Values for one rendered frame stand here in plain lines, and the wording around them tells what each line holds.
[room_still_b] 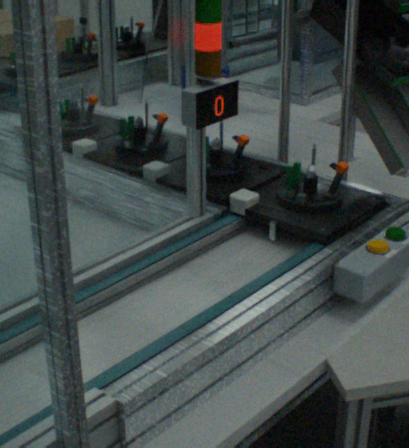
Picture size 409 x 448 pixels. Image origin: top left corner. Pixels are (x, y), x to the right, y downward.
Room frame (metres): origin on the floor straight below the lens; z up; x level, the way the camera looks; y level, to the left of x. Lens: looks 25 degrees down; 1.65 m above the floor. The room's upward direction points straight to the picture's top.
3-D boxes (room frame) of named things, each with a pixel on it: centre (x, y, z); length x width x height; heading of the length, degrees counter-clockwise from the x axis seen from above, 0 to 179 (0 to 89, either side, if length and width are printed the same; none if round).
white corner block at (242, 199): (1.52, -0.08, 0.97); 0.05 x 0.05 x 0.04; 50
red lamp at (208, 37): (1.46, 0.00, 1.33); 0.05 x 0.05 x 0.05
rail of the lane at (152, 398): (1.22, -0.15, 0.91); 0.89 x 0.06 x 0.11; 140
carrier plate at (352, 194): (1.53, -0.22, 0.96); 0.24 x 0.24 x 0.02; 50
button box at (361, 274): (1.33, -0.32, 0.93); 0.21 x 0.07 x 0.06; 140
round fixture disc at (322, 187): (1.53, -0.22, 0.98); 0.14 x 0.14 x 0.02
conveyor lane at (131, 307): (1.32, 0.00, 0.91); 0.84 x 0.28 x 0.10; 140
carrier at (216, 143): (1.70, -0.02, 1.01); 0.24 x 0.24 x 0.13; 50
